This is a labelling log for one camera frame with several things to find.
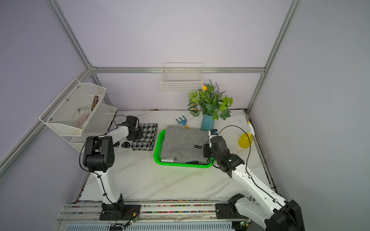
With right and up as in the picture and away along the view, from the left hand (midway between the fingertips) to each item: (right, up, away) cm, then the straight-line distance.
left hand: (139, 138), depth 102 cm
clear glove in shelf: (-23, +15, -24) cm, 37 cm away
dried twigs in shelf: (-18, +23, -21) cm, 36 cm away
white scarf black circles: (-8, -2, -7) cm, 11 cm away
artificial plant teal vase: (+48, +22, -21) cm, 57 cm away
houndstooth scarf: (+8, -2, -7) cm, 10 cm away
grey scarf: (+33, -3, -12) cm, 35 cm away
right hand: (+47, -3, -20) cm, 51 cm away
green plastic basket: (+17, -9, -16) cm, 26 cm away
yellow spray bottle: (+77, -1, -2) cm, 77 cm away
